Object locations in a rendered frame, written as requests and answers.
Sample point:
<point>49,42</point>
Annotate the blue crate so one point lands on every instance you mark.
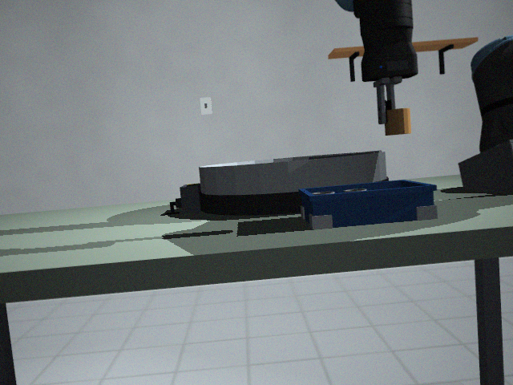
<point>383,202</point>

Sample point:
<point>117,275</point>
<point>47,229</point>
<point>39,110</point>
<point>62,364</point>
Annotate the bronze bushing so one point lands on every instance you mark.
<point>398,122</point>

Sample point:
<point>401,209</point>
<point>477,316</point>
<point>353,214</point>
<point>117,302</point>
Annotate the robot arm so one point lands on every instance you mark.
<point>492,72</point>

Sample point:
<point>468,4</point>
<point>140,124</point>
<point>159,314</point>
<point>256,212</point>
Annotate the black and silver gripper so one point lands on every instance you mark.
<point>386,29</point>

